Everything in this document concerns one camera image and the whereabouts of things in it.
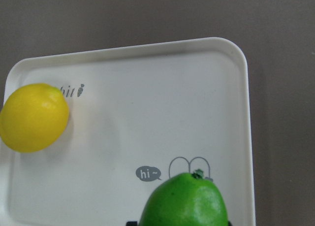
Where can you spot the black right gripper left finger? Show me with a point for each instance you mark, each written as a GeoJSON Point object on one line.
{"type": "Point", "coordinates": [132, 223]}

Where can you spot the green lime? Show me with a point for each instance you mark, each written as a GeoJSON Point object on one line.
{"type": "Point", "coordinates": [186, 199]}

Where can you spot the yellow lemon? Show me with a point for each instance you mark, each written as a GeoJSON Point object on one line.
{"type": "Point", "coordinates": [33, 117]}

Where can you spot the cream serving tray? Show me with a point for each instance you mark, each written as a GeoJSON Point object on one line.
{"type": "Point", "coordinates": [138, 116]}

